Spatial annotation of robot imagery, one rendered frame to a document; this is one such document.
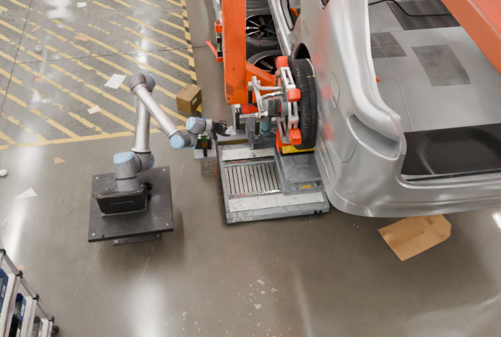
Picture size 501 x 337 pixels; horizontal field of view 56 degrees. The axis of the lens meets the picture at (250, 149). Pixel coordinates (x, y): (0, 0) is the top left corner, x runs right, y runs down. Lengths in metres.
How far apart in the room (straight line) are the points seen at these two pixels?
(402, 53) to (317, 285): 1.85
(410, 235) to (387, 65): 1.33
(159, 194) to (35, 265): 1.05
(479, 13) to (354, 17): 2.37
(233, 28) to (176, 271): 1.82
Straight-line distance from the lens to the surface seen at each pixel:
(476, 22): 0.39
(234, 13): 3.47
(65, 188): 4.31
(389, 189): 2.67
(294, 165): 3.89
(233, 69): 3.74
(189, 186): 4.07
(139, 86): 3.42
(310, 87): 3.21
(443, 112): 3.58
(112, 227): 3.57
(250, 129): 3.94
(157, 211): 3.58
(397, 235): 3.94
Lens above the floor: 3.18
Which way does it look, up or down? 47 degrees down
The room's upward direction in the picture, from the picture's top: 1 degrees clockwise
